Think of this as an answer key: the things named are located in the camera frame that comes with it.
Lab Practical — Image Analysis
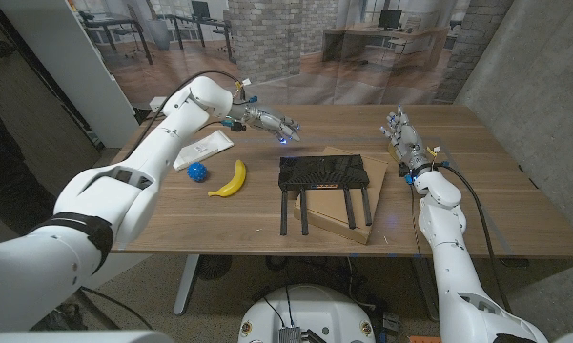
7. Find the white table leg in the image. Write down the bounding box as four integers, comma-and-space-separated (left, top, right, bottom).
173, 253, 201, 317

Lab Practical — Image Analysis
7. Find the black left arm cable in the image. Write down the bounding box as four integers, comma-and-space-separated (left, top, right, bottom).
118, 69, 245, 163

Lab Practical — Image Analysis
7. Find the white upright panel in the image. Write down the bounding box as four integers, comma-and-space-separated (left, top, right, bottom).
0, 0, 140, 149

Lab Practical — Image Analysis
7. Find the flat brown cardboard box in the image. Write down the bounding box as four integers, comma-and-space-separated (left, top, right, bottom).
293, 146, 390, 246

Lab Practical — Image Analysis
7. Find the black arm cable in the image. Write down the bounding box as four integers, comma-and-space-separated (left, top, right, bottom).
438, 162, 514, 316
118, 69, 245, 163

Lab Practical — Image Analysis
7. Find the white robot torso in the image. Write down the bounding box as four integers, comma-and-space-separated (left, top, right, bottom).
237, 284, 377, 343

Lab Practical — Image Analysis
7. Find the dark wooden door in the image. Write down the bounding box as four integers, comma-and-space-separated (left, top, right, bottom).
0, 0, 102, 201

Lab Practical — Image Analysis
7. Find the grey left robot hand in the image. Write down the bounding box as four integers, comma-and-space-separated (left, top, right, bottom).
240, 104, 302, 144

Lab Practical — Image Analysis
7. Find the printed office backdrop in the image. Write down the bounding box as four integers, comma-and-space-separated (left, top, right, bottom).
69, 0, 515, 107

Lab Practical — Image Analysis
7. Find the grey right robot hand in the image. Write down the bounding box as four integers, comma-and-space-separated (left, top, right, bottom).
379, 105, 440, 175

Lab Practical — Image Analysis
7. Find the yellow banana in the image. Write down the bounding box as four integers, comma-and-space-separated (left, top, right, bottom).
207, 159, 248, 198

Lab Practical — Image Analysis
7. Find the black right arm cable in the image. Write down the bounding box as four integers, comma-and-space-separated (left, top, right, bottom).
438, 162, 514, 316

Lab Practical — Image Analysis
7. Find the black round fan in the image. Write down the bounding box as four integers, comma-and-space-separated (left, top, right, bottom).
194, 254, 234, 282

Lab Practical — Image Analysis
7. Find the black router with antennas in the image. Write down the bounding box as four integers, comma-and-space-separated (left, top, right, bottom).
277, 154, 374, 237

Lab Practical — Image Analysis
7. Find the blue spiky ball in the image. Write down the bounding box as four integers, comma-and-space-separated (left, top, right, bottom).
186, 161, 209, 184

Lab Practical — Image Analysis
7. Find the white flat packet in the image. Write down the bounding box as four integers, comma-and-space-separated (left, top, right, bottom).
173, 129, 235, 172

